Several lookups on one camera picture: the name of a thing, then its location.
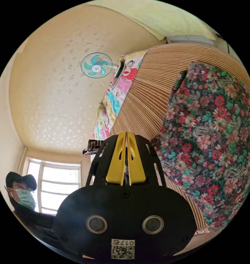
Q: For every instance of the bed with woven mat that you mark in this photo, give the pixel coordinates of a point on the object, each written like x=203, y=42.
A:
x=151, y=86

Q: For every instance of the floral blanket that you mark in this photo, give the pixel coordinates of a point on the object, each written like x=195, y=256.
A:
x=211, y=132

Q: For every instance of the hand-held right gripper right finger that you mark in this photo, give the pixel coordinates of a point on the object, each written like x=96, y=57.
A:
x=137, y=165

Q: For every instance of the window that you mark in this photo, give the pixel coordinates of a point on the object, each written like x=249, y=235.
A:
x=59, y=185

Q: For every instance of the black and white long sleeve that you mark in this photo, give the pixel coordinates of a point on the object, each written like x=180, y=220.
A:
x=93, y=147

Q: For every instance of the teal wall fan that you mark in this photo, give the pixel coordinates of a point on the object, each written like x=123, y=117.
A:
x=96, y=65

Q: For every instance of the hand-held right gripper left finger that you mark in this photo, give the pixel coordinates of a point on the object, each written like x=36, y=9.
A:
x=114, y=163

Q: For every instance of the person's body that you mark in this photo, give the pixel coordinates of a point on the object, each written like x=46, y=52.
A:
x=24, y=196

